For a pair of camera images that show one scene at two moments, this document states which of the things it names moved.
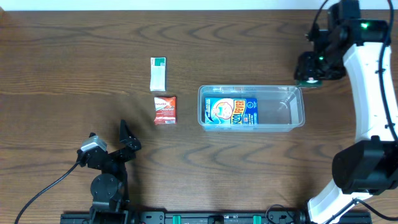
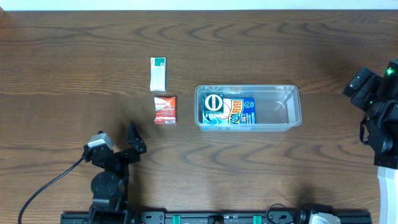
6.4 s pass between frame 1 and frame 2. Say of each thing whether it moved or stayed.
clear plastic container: stayed
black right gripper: moved
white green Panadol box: stayed
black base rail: stayed
